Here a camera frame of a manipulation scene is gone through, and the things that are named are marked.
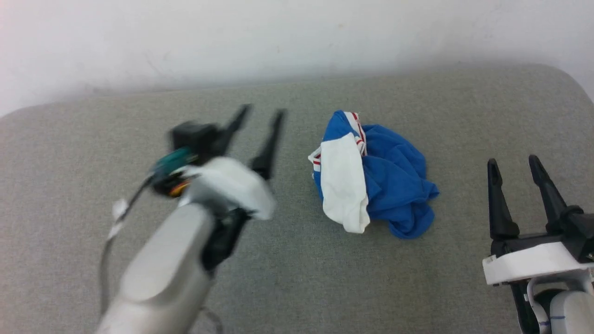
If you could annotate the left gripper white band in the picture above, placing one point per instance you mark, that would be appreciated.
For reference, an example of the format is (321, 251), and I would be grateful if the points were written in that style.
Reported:
(232, 188)

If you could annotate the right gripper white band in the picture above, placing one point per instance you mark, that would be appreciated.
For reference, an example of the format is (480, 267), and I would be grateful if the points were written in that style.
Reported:
(543, 260)

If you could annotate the blue white basketball jersey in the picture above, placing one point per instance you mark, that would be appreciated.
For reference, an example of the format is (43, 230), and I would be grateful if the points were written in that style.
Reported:
(394, 181)

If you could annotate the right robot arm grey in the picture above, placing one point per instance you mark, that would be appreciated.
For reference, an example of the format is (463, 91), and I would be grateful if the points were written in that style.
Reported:
(568, 311)

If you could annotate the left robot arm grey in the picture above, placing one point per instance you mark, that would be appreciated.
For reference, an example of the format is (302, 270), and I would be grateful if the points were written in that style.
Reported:
(167, 264)

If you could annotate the grey fabric sofa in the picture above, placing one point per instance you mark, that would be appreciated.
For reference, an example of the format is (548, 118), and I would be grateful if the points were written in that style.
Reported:
(287, 278)

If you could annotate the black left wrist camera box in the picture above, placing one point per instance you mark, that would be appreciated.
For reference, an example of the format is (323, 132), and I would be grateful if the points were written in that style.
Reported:
(195, 138)

